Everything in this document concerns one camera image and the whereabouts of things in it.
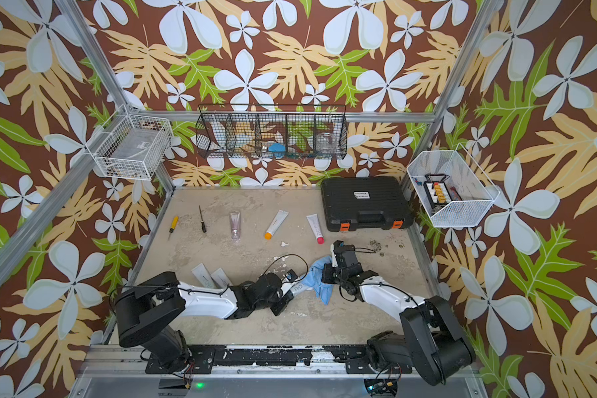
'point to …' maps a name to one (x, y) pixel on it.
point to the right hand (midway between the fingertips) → (321, 269)
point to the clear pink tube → (235, 219)
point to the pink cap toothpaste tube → (316, 227)
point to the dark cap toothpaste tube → (298, 288)
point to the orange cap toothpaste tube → (276, 222)
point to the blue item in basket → (277, 148)
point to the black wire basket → (273, 131)
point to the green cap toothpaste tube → (202, 274)
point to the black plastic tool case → (366, 202)
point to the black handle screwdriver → (203, 225)
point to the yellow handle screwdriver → (174, 224)
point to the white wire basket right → (453, 188)
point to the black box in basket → (436, 191)
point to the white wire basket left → (129, 146)
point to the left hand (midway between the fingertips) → (292, 291)
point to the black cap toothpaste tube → (220, 278)
